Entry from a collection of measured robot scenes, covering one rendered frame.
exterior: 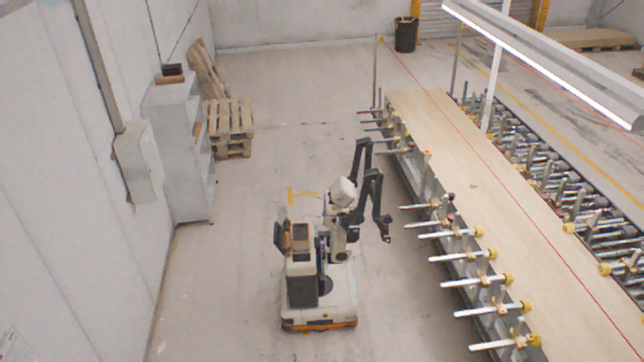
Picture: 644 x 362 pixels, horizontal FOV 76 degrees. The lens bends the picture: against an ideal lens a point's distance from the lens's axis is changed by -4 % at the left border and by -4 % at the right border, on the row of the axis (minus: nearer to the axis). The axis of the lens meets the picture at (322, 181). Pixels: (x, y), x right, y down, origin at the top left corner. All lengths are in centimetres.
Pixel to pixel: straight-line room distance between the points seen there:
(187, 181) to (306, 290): 198
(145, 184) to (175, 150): 93
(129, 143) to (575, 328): 342
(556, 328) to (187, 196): 373
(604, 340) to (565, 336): 23
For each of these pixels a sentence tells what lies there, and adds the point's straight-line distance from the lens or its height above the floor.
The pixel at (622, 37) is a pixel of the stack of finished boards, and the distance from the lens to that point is 1209.
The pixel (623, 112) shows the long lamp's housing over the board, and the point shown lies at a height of 236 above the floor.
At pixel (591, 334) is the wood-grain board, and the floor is 90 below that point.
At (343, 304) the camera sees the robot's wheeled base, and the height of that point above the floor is 28.
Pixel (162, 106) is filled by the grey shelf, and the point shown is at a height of 153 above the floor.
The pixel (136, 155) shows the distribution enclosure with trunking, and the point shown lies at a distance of 371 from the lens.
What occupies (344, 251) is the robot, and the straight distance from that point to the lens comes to 353.
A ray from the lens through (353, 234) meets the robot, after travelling 338.
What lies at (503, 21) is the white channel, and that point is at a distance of 332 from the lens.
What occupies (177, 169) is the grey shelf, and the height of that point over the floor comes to 81.
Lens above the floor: 324
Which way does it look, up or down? 35 degrees down
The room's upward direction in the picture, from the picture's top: 3 degrees counter-clockwise
